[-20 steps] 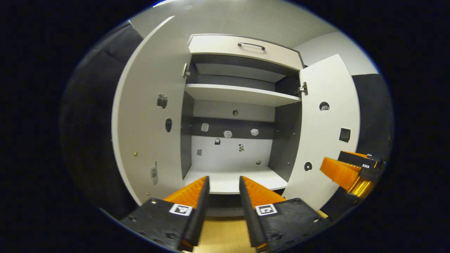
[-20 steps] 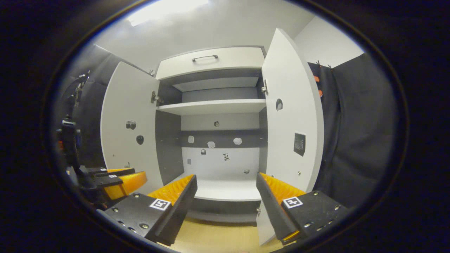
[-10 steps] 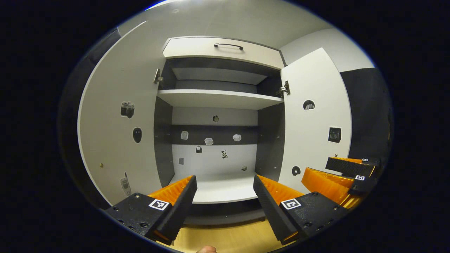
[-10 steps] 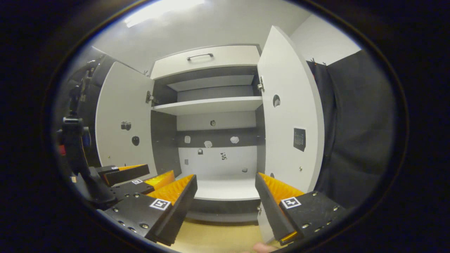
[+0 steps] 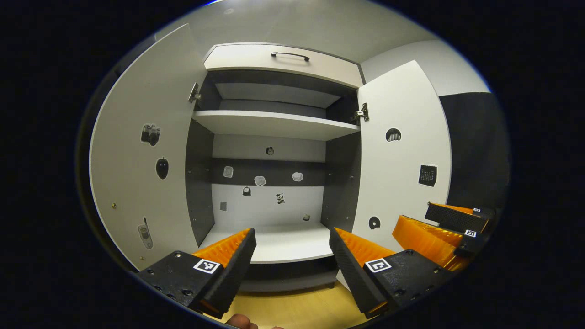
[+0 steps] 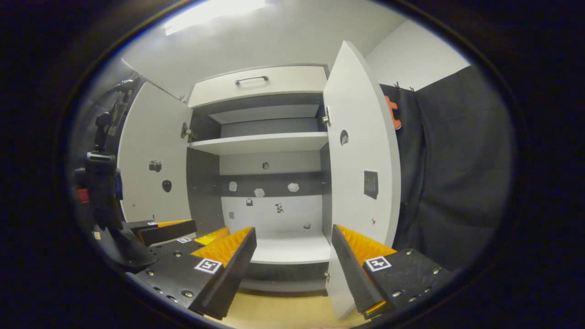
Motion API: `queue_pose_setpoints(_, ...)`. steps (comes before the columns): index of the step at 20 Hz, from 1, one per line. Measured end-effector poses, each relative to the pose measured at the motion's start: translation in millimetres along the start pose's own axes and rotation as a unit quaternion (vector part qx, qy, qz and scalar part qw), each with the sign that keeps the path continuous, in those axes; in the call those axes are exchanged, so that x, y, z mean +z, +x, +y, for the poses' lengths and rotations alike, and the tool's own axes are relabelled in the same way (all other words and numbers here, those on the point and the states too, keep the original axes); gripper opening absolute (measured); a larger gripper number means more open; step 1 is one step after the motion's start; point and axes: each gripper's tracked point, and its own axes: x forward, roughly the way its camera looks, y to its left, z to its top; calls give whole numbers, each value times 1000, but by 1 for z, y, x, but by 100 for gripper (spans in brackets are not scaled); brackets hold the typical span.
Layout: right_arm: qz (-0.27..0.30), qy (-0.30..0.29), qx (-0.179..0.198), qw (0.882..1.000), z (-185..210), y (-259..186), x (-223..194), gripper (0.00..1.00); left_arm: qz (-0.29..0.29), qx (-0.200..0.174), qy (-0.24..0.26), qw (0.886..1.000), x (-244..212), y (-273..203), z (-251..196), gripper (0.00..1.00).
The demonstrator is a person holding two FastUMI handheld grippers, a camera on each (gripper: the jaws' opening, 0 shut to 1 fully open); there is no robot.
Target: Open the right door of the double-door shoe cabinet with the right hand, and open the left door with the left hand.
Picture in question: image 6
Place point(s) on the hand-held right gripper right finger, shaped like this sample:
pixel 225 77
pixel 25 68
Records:
pixel 352 274

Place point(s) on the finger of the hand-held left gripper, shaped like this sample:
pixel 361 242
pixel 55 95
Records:
pixel 171 246
pixel 169 232

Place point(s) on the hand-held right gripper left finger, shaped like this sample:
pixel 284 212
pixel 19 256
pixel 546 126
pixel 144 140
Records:
pixel 233 278

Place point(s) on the cabinet door with camera sticker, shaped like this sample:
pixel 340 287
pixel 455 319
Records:
pixel 146 137

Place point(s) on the cabinet door with headphone sticker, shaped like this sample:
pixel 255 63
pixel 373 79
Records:
pixel 361 151

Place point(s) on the white double-door shoe cabinet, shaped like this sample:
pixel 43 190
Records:
pixel 274 84

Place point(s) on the white cabinet bottom shelf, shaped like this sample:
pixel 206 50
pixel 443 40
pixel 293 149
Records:
pixel 292 249

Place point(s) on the thick white cabinet shelf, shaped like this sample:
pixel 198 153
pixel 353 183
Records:
pixel 260 142

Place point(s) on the thin white cabinet shelf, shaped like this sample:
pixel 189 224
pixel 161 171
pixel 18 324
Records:
pixel 265 113

